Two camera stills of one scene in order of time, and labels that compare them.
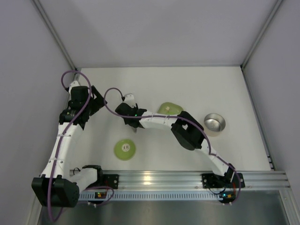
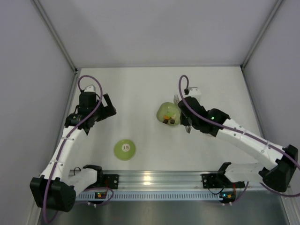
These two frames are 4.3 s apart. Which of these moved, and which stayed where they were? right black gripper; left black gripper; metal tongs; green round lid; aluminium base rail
Moved: right black gripper; left black gripper; metal tongs
Stayed: aluminium base rail; green round lid
